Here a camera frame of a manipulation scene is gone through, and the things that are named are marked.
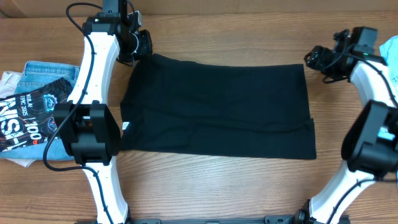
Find black t-shirt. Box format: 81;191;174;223
120;54;317;160

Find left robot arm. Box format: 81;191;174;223
53;0;152;223

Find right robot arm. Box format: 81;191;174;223
286;26;397;223

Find light blue printed t-shirt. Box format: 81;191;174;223
379;36;398;87

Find blue denim jeans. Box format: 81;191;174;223
1;61;80;161

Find black printed sports jersey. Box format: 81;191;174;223
1;78;72;151

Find beige folded garment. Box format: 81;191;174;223
0;71;37;168

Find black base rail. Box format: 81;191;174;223
127;215;293;224

